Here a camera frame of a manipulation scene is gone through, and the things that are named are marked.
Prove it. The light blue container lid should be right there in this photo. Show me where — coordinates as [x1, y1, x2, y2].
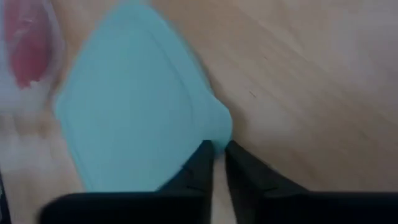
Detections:
[54, 2, 234, 194]

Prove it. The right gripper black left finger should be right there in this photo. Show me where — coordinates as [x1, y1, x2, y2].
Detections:
[157, 139, 215, 194]

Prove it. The clear plastic zip bag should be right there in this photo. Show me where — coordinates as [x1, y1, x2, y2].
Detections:
[0, 0, 67, 118]

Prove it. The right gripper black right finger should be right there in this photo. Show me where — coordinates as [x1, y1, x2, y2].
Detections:
[224, 139, 312, 194]

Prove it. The red elastic bandage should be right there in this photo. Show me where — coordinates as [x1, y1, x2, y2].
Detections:
[2, 0, 54, 90]

